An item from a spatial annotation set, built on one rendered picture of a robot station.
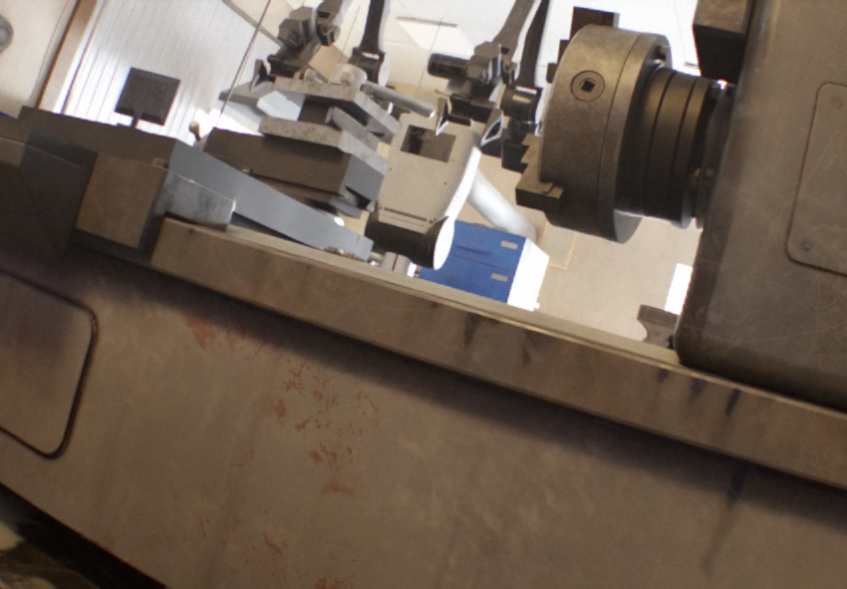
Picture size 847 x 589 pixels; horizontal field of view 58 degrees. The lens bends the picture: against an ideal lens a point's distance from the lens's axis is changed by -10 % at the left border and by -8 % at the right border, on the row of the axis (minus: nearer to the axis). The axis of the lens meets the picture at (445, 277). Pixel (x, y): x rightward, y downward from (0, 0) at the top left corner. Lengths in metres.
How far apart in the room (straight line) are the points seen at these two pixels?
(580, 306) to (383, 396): 7.51
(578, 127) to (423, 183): 1.41
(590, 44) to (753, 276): 0.36
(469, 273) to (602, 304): 5.20
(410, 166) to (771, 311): 1.70
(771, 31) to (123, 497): 0.78
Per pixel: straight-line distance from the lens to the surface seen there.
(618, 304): 8.17
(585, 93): 0.90
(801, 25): 0.78
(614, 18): 0.99
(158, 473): 0.88
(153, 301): 0.90
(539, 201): 0.92
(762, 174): 0.72
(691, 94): 0.94
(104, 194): 0.92
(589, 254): 8.31
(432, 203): 2.26
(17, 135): 0.90
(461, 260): 3.08
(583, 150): 0.89
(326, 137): 1.34
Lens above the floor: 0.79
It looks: 4 degrees up
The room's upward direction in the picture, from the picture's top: 18 degrees clockwise
